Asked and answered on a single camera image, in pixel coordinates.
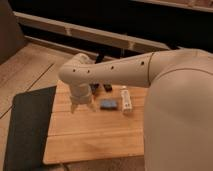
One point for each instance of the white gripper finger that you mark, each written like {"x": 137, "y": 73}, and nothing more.
{"x": 91, "y": 105}
{"x": 72, "y": 108}

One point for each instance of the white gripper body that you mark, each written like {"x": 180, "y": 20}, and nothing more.
{"x": 81, "y": 99}

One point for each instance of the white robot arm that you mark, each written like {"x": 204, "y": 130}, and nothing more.
{"x": 178, "y": 111}

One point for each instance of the blue sponge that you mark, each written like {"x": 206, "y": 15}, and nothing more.
{"x": 108, "y": 104}

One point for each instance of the black bowl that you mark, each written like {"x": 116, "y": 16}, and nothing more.
{"x": 94, "y": 88}

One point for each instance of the small black rectangular block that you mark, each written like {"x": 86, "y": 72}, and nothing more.
{"x": 107, "y": 87}

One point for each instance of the wooden board table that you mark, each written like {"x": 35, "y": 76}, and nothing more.
{"x": 87, "y": 134}

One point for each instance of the white tube bottle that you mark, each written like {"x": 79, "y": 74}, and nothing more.
{"x": 126, "y": 100}

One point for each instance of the dark grey floor mat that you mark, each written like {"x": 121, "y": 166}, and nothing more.
{"x": 28, "y": 129}

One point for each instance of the grey sofa corner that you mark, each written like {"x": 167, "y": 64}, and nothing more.
{"x": 11, "y": 36}

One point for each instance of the wooden wall shelf rail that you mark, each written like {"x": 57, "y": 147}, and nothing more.
{"x": 90, "y": 34}

